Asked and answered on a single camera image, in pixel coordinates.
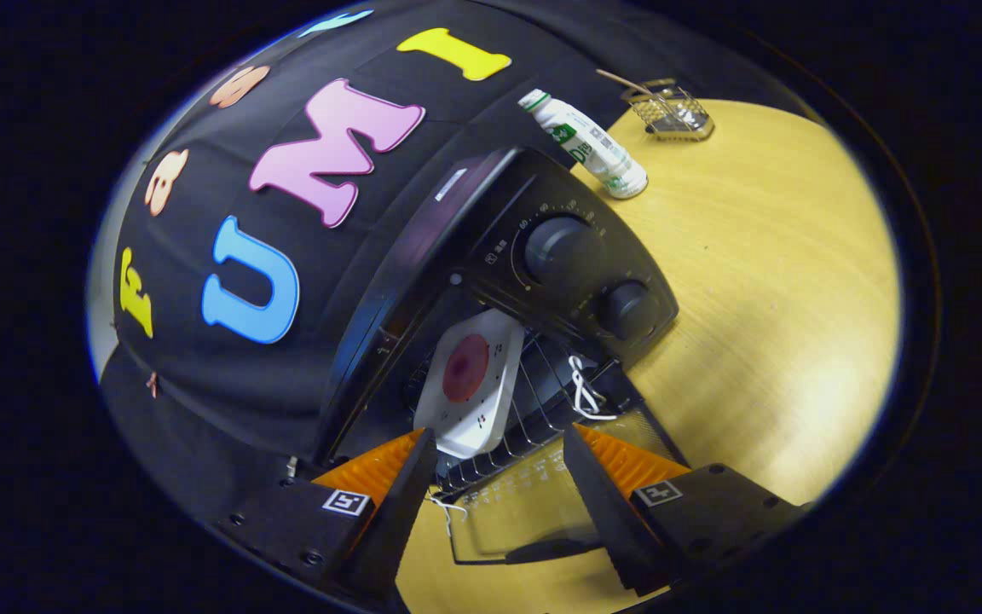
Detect white plastic bottle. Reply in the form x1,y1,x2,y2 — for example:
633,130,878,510
517,89,650,200

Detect white string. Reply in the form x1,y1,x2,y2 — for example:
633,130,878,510
568,355,620,422
425,491,469,540

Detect black backdrop cloth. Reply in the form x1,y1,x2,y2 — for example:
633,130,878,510
99,0,799,534

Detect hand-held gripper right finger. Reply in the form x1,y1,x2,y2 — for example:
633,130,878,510
562,422,807,597

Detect round pink food slice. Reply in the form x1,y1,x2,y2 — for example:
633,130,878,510
442,333,490,403

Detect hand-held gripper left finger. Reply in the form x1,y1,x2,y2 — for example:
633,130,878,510
214,426,439,611

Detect wire mesh basket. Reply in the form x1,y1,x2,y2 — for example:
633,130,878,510
625,78,715,142

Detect wooden stick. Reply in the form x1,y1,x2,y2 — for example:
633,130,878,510
596,68,656,97

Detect white square plate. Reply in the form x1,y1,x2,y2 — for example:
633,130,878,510
413,309,527,460

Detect black toaster oven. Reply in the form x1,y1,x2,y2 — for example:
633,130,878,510
312,147,690,566

